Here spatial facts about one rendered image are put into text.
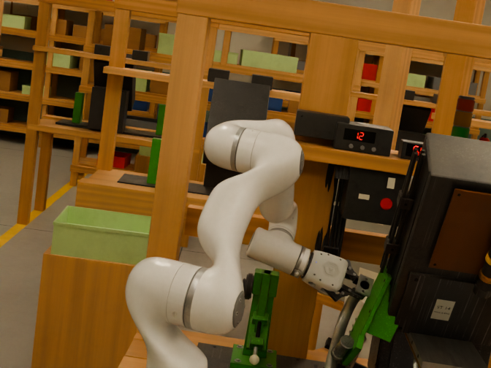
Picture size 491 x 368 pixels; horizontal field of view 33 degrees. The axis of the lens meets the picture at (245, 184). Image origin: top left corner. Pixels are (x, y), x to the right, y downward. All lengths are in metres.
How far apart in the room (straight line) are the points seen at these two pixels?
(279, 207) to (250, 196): 0.35
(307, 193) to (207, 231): 0.83
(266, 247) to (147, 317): 0.64
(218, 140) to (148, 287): 0.40
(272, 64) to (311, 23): 6.60
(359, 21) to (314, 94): 0.24
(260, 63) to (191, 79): 6.58
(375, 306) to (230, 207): 0.61
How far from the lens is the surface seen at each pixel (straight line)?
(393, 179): 2.32
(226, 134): 1.79
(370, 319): 2.12
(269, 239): 2.15
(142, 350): 2.44
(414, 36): 2.41
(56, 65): 11.64
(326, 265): 2.19
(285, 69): 9.00
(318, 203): 2.42
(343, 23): 2.39
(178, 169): 2.42
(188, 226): 2.54
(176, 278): 1.55
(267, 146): 1.75
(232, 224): 1.64
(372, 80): 11.50
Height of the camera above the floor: 1.78
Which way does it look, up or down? 9 degrees down
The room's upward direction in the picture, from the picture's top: 8 degrees clockwise
